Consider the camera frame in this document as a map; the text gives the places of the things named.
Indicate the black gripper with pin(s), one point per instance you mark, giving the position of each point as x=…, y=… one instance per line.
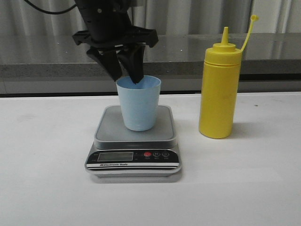
x=108, y=25

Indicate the light blue plastic cup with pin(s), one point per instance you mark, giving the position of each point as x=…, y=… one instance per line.
x=139, y=102

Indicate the yellow squeeze bottle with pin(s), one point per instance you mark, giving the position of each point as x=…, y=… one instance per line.
x=221, y=70

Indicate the silver digital kitchen scale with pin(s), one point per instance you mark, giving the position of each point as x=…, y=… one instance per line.
x=120, y=155

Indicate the grey stone counter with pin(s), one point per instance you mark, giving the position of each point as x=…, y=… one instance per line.
x=45, y=65

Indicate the grey pleated curtain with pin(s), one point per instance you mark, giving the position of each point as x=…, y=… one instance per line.
x=167, y=17

